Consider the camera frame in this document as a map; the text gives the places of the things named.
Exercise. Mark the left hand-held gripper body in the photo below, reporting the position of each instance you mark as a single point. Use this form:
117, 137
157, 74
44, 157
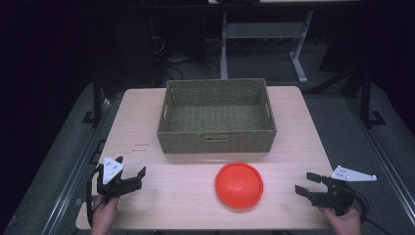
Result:
110, 187

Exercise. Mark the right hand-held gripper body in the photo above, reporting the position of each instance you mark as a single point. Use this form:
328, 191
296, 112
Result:
337, 196

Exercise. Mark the person's left hand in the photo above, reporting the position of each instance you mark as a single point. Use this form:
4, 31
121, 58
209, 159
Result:
103, 213

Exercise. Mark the person's right hand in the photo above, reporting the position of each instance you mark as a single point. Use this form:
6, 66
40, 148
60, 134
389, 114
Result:
345, 223

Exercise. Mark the black metal stand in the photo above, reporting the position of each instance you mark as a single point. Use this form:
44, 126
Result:
366, 101
97, 101

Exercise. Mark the red round plastic plate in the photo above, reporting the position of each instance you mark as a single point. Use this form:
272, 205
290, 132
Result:
239, 185

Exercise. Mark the green woven basket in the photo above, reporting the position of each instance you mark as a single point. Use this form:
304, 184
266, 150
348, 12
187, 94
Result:
216, 124

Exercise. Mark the metal floor rail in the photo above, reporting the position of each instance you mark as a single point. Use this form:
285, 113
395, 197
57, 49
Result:
381, 156
75, 169

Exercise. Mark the grey metal desk frame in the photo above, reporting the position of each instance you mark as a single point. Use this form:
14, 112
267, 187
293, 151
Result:
264, 31

